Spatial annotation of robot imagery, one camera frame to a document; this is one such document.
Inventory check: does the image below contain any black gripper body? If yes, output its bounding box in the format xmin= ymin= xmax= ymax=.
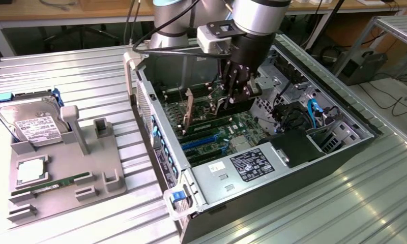
xmin=228 ymin=32 xmax=278 ymax=77

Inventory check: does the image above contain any graphics card with metal bracket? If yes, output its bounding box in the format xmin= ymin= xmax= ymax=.
xmin=182 ymin=87 xmax=257 ymax=133

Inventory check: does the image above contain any grey metal drive cage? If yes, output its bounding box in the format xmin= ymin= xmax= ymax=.
xmin=250 ymin=43 xmax=314 ymax=128

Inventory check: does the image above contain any green motherboard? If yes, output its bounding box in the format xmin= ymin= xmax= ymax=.
xmin=160 ymin=81 xmax=275 ymax=166

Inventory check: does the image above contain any installed RAM stick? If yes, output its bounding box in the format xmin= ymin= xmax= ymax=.
xmin=186 ymin=118 xmax=232 ymax=134

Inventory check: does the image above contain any blue expansion slot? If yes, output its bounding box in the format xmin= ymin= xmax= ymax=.
xmin=180 ymin=134 xmax=219 ymax=151

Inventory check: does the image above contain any black fan shroud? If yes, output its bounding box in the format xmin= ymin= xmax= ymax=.
xmin=269 ymin=129 xmax=327 ymax=169

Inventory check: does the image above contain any grey power supply unit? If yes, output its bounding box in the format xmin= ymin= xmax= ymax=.
xmin=190 ymin=141 xmax=290 ymax=207

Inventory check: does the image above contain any black and grey PC case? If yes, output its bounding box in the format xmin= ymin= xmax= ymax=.
xmin=123 ymin=29 xmax=383 ymax=237

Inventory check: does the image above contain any grey parts rack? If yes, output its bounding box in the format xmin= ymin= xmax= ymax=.
xmin=7 ymin=104 xmax=128 ymax=224

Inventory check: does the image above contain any wooden desk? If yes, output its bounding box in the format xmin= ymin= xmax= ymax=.
xmin=0 ymin=0 xmax=407 ymax=22

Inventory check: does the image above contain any hard disk with blue carrier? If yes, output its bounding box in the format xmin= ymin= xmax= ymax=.
xmin=0 ymin=87 xmax=72 ymax=148

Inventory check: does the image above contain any green RAM stick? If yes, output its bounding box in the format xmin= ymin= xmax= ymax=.
xmin=12 ymin=175 xmax=91 ymax=197

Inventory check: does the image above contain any silver CPU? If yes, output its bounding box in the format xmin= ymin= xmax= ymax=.
xmin=17 ymin=160 xmax=48 ymax=186

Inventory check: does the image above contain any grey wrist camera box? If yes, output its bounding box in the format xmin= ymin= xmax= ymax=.
xmin=196 ymin=21 xmax=249 ymax=54

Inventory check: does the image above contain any black wire bundle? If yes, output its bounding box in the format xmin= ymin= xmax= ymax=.
xmin=273 ymin=101 xmax=310 ymax=133

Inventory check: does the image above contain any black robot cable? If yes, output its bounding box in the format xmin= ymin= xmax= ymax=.
xmin=132 ymin=0 xmax=232 ymax=59

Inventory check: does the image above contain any blue wire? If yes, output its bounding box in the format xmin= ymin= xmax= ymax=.
xmin=306 ymin=98 xmax=327 ymax=128

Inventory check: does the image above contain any black box with handle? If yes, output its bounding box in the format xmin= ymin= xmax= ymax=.
xmin=339 ymin=50 xmax=390 ymax=86

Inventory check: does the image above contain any grey hanging cable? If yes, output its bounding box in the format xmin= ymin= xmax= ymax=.
xmin=126 ymin=0 xmax=140 ymax=44

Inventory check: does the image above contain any metal slat table frame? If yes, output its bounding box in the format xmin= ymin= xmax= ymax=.
xmin=333 ymin=16 xmax=407 ymax=77

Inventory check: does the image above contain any black floor cable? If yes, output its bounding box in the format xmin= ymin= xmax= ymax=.
xmin=359 ymin=73 xmax=407 ymax=118

